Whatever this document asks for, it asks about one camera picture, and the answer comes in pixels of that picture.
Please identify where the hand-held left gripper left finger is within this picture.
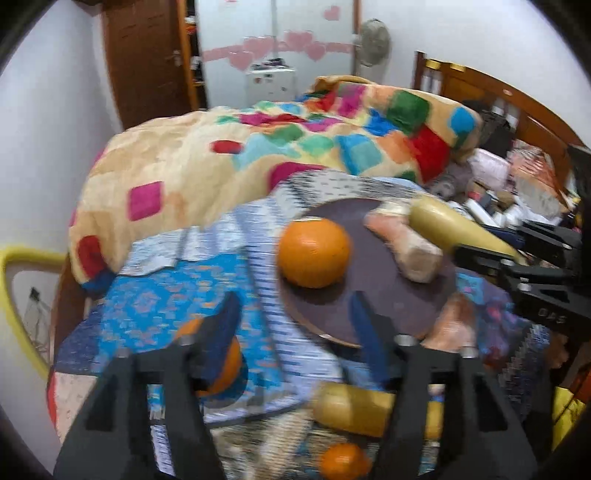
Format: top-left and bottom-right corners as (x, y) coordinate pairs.
(53, 292), (244, 480)

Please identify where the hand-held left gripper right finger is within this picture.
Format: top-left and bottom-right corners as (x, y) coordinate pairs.
(347, 290), (540, 480)

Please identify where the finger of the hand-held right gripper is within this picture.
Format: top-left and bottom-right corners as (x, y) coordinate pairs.
(516, 220), (584, 254)
(454, 244), (577, 289)

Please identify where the brown round plate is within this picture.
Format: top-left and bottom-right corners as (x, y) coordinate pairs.
(276, 198), (459, 348)

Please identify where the yellow banana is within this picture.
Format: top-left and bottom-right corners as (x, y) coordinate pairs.
(408, 194), (523, 261)
(311, 382), (444, 439)

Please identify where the blue patterned bed sheet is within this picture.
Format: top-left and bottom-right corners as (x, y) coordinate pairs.
(46, 168), (550, 478)

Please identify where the pile of clutter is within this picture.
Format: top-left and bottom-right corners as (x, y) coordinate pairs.
(427, 99), (583, 232)

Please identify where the pink peach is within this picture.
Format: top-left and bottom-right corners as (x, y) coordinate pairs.
(422, 293), (477, 352)

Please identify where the beige bread-like toy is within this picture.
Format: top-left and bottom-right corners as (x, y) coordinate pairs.
(364, 207), (444, 283)

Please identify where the large orange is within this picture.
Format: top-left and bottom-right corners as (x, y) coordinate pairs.
(277, 217), (352, 289)

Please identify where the yellow cloth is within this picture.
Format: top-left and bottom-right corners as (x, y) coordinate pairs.
(551, 387), (588, 450)

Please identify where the small orange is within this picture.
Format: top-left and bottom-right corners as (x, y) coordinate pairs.
(318, 443), (372, 480)

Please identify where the wooden bed headboard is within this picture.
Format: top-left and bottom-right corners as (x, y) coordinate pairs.
(412, 50), (583, 185)

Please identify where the colourful checked blanket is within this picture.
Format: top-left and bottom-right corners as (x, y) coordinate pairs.
(68, 76), (483, 294)

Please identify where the standing fan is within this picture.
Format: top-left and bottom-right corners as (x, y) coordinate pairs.
(353, 18), (392, 79)

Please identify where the white cabinet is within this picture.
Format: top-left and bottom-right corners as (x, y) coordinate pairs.
(246, 67), (297, 106)

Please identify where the brown wooden door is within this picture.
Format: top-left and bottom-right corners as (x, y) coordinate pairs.
(100, 0), (200, 131)

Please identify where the yellow plastic frame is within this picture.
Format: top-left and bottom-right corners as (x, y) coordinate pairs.
(0, 247), (68, 376)

